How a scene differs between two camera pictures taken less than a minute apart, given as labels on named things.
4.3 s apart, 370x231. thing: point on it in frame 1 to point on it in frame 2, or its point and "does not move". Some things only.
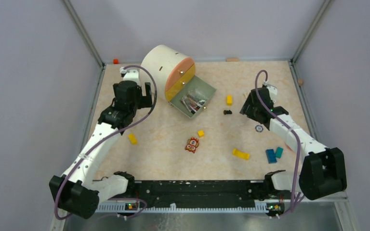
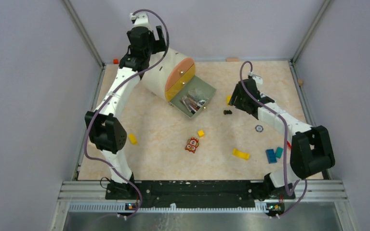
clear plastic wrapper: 193,100 does not move
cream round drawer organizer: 175,73 does not move
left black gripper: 145,101 to 158,45
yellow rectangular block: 229,101 does not move
